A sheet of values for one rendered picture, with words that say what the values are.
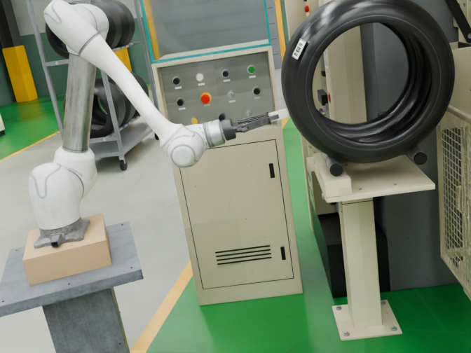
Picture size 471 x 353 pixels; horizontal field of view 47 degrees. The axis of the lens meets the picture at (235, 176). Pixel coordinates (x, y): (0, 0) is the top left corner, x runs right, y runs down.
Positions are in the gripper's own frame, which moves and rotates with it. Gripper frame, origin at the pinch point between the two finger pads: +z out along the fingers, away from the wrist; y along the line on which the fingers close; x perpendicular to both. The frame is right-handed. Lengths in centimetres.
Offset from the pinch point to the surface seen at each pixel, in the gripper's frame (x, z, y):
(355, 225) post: 60, 18, 25
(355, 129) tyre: 16.9, 26.1, 15.0
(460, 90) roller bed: 14, 68, 18
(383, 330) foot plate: 112, 19, 21
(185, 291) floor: 99, -76, 79
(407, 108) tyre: 14, 47, 15
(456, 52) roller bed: 0, 68, 18
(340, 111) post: 10.8, 23.5, 25.1
